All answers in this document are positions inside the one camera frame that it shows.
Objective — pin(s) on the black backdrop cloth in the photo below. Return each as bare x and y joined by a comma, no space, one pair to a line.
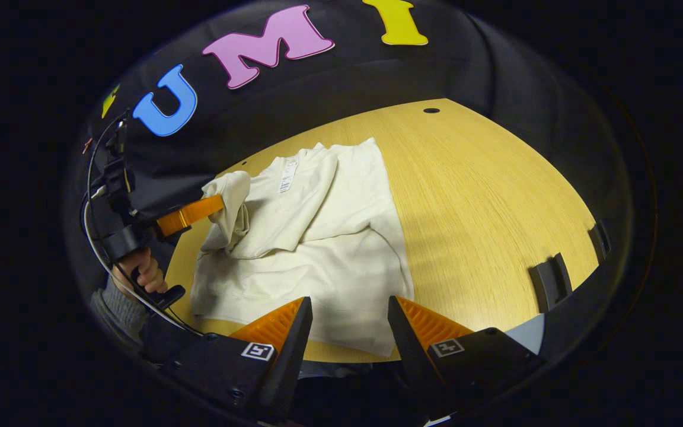
347,83

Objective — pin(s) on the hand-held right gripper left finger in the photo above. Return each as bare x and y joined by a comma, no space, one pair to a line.
288,367

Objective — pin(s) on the cream white sweater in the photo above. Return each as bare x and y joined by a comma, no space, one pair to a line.
318,261

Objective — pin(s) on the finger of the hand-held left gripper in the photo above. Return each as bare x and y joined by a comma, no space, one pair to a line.
190,214

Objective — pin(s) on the black table edge clamp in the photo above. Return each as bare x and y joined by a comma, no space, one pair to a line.
599,240
549,281

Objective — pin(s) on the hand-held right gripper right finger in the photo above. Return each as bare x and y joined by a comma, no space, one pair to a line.
412,362

